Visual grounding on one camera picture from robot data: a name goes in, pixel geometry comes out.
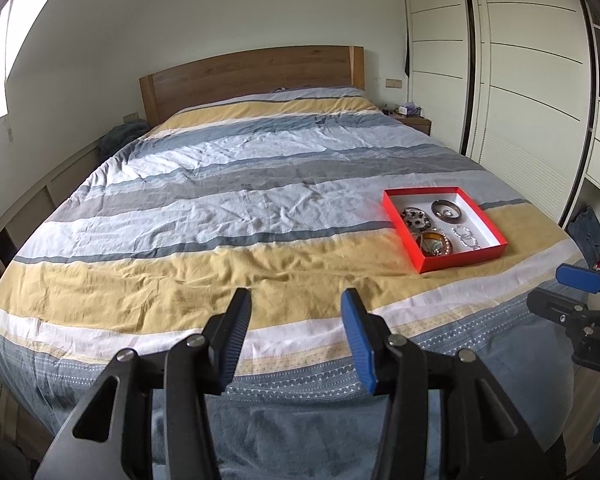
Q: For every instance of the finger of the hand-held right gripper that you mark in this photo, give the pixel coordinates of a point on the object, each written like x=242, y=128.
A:
x=560, y=310
x=580, y=277

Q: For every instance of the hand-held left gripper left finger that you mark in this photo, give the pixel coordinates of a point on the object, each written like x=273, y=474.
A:
x=230, y=345

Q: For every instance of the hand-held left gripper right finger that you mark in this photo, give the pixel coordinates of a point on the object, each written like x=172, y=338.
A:
x=360, y=345

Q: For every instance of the silver clasp ornament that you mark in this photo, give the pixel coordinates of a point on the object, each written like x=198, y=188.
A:
x=432, y=246

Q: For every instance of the red cardboard box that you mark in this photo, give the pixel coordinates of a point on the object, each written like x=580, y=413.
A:
x=475, y=212

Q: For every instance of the amber bangle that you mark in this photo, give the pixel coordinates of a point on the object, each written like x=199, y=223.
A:
x=432, y=233

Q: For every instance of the thin gold bangle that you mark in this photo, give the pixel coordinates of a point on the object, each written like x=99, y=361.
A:
x=428, y=220

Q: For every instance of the dark brown bangle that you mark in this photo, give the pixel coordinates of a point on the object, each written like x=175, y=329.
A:
x=435, y=210

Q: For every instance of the pile of blue jeans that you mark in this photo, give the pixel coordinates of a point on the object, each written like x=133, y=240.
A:
x=587, y=232

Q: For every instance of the white sliding wardrobe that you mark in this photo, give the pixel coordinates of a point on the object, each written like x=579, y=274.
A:
x=525, y=85

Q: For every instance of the wooden nightstand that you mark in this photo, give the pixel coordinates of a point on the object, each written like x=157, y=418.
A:
x=415, y=121

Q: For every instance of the dark crumpled cloth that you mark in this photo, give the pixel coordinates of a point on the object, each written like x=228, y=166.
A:
x=122, y=137

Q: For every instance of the purple tissue box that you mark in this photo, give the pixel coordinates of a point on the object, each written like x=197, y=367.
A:
x=409, y=109

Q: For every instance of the wooden headboard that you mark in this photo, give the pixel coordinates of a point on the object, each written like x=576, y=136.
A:
x=255, y=75

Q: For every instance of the beige wall socket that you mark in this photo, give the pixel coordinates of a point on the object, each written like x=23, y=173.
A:
x=131, y=117

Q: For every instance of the beige wall switch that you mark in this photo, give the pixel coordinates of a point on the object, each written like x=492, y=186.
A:
x=393, y=83

